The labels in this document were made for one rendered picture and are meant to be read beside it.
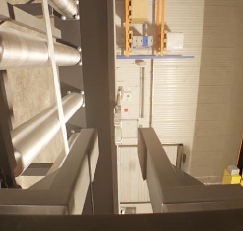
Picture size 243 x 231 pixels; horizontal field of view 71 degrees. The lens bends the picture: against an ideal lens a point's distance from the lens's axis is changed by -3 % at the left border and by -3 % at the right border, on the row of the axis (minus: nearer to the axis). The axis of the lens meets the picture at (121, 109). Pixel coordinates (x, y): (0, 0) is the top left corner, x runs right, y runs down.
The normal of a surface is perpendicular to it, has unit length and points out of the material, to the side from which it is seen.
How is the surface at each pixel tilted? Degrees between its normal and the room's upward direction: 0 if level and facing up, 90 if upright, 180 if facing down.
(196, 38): 90
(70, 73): 90
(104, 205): 90
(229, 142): 90
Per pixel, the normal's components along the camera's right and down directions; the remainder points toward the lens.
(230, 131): 0.01, 0.26
